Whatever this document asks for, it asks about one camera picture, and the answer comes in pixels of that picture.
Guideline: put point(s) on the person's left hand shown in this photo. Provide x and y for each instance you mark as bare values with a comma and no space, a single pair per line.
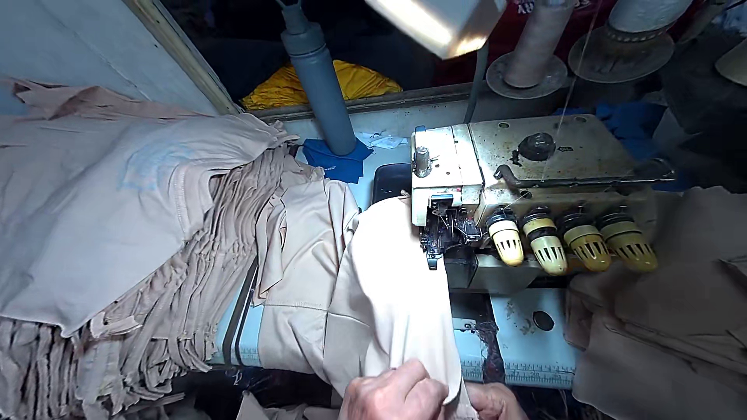
388,396

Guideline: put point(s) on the measuring tape strip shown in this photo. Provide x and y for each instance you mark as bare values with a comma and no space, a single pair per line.
540,374

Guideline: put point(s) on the small blue cloth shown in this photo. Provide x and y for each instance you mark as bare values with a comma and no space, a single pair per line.
341,166

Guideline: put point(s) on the white paper scraps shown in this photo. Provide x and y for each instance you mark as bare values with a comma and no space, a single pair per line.
385,141

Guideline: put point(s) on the yellow cloth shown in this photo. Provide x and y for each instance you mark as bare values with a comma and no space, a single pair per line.
365,81

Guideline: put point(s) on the beige garment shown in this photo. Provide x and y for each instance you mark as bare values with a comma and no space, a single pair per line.
402,291

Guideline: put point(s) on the person's right fingers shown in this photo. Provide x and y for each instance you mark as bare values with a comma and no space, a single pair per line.
481,394

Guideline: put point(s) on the white lamp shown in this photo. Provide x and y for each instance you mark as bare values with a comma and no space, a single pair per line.
435,20

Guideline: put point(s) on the cream overlock sewing machine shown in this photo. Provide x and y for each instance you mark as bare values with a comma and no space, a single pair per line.
560,157

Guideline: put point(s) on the crumpled blue fabric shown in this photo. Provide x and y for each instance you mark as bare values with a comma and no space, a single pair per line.
633,125

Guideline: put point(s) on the large white thread cone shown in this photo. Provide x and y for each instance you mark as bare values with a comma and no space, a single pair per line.
627,52

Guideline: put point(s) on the grey lamp stand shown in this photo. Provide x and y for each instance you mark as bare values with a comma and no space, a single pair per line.
477,87

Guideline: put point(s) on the pile of brown-beige cut pieces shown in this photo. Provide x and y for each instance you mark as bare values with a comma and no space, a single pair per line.
671,332

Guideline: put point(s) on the person's left fingers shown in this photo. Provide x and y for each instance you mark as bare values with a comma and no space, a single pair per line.
417,386

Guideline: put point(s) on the grey bottle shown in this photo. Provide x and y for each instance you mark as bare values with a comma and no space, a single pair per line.
324,87

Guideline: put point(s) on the beige fabric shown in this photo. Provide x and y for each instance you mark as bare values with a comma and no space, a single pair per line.
262,411

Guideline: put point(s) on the wooden window frame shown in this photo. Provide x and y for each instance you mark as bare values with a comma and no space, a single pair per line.
187,55

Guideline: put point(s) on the person's right hand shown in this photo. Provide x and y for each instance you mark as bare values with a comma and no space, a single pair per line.
499,402

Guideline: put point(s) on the pinkish thread cone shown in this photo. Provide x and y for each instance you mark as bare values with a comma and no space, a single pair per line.
531,55

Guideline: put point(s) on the stack of beige garments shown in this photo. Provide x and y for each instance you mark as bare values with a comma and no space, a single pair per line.
122,221

